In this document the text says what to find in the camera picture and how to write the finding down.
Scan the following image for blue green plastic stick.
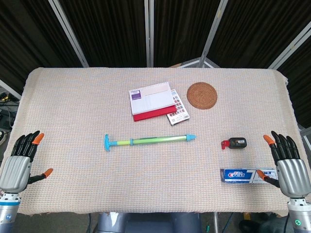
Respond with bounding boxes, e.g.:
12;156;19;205
129;133;197;147

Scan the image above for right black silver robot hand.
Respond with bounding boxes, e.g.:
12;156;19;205
257;130;311;198

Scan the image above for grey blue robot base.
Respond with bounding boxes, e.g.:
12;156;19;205
97;212;202;233

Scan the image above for small black bottle red cap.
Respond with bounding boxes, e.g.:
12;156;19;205
220;137;248;150

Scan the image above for round woven brown coaster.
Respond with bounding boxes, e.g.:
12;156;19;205
186;82;218;109

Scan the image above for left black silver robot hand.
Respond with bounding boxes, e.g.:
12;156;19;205
0;130;53;195

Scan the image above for white spiral calendar red base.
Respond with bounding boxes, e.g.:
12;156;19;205
128;82;178;122

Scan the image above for blue white Crest toothpaste box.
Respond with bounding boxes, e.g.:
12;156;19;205
220;167;279;183

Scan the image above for booklet with coloured squares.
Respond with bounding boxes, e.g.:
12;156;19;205
166;89;190;126

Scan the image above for beige woven tablecloth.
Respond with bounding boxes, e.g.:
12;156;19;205
12;67;311;217

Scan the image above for black folding screen panel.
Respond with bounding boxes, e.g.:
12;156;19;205
52;0;154;68
148;0;227;68
0;0;88;98
205;0;311;70
276;33;311;128

